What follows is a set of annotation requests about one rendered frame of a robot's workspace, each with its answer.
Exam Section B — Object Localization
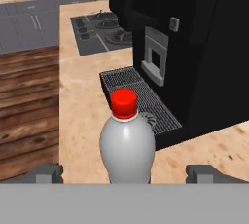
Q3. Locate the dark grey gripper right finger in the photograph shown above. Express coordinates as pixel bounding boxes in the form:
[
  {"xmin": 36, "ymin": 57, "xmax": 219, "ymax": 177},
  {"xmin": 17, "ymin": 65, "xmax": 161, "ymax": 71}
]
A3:
[{"xmin": 185, "ymin": 165, "xmax": 248, "ymax": 185}]

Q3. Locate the grey cupboard run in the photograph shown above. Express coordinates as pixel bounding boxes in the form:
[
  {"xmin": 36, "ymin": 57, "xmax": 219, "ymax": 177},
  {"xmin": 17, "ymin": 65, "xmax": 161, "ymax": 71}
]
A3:
[{"xmin": 0, "ymin": 0, "xmax": 95, "ymax": 55}]

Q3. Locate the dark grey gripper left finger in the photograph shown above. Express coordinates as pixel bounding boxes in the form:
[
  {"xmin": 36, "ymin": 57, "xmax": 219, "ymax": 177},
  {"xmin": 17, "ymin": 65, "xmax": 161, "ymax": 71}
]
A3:
[{"xmin": 2, "ymin": 164, "xmax": 64, "ymax": 185}]

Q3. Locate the black coffee machine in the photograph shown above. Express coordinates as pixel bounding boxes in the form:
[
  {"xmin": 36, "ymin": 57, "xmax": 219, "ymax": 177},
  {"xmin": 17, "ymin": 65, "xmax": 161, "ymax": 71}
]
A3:
[{"xmin": 98, "ymin": 0, "xmax": 249, "ymax": 152}]

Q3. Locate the dark grey hob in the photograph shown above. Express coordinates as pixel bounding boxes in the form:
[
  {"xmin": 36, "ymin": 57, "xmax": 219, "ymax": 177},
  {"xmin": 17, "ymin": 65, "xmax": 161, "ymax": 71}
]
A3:
[{"xmin": 70, "ymin": 11, "xmax": 133, "ymax": 56}]

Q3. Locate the grey bottle with red cap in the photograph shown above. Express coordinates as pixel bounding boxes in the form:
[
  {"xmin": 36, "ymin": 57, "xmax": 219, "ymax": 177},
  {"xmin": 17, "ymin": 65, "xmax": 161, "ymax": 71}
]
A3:
[{"xmin": 98, "ymin": 88, "xmax": 157, "ymax": 185}]

